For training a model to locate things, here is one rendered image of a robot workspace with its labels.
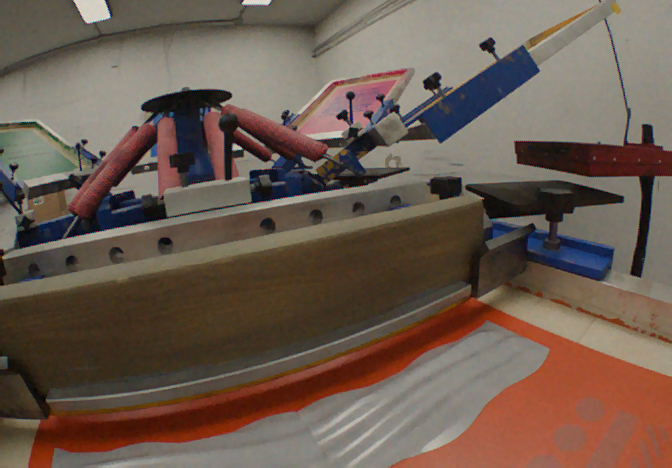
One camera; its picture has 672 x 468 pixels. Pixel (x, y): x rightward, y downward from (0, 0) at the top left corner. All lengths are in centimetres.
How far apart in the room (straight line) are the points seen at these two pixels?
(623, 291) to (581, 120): 187
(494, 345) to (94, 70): 470
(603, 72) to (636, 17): 47
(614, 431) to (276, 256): 23
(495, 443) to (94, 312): 23
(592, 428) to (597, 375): 5
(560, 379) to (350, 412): 14
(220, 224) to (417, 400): 31
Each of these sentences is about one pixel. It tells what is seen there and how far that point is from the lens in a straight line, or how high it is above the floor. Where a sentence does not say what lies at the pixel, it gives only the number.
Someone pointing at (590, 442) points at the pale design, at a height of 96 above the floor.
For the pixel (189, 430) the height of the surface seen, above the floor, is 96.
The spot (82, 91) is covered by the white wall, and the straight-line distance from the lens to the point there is 468.
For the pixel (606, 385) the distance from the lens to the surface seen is 25.
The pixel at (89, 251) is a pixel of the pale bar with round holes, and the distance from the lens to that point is 43.
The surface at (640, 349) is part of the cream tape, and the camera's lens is 30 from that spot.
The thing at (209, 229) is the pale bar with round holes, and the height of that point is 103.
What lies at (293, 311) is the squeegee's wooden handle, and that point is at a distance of 20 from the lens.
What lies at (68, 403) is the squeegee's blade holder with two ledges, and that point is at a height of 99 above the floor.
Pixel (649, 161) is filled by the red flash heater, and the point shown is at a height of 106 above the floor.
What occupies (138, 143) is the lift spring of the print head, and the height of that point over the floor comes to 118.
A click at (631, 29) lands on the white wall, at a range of 215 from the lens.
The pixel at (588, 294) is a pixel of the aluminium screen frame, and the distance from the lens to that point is 33.
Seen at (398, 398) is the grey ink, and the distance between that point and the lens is 21.
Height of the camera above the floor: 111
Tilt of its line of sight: 12 degrees down
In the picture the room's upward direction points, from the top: 5 degrees counter-clockwise
